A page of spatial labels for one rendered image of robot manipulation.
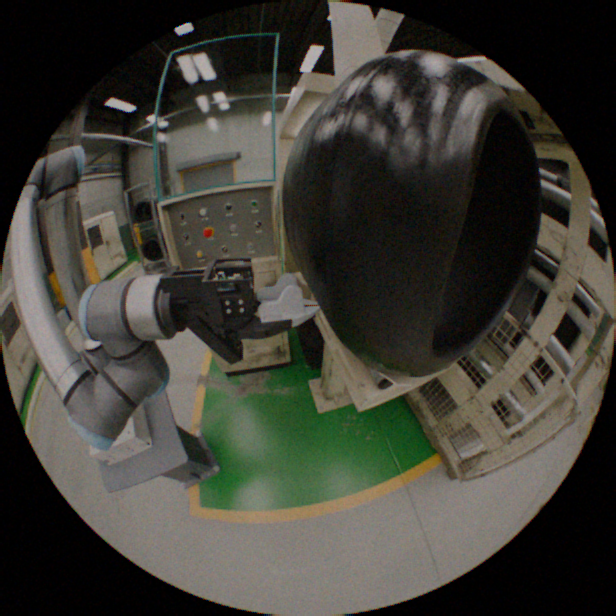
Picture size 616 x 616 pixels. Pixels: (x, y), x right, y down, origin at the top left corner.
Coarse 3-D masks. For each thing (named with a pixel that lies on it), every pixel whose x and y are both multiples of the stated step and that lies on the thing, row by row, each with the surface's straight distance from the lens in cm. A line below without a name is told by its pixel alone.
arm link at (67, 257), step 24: (48, 168) 64; (72, 168) 64; (48, 192) 65; (72, 192) 64; (48, 216) 64; (72, 216) 63; (48, 240) 66; (72, 240) 63; (72, 264) 63; (72, 288) 64; (72, 312) 68; (96, 360) 73
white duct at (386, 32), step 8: (384, 16) 146; (392, 16) 147; (400, 16) 150; (376, 24) 144; (384, 24) 143; (392, 24) 144; (384, 32) 141; (392, 32) 144; (384, 40) 140; (384, 48) 140
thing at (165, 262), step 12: (144, 204) 440; (156, 204) 403; (144, 216) 442; (156, 216) 389; (132, 228) 416; (156, 228) 387; (156, 240) 402; (144, 252) 425; (156, 252) 456; (168, 252) 448; (144, 264) 425; (156, 264) 458; (168, 264) 397
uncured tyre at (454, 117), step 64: (384, 64) 20; (448, 64) 23; (320, 128) 17; (384, 128) 14; (448, 128) 15; (512, 128) 39; (320, 192) 14; (384, 192) 12; (448, 192) 14; (512, 192) 62; (320, 256) 15; (384, 256) 13; (448, 256) 15; (512, 256) 64; (384, 320) 16; (448, 320) 57
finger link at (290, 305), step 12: (288, 288) 22; (300, 288) 22; (276, 300) 23; (288, 300) 22; (300, 300) 23; (264, 312) 23; (276, 312) 23; (288, 312) 24; (300, 312) 24; (312, 312) 25
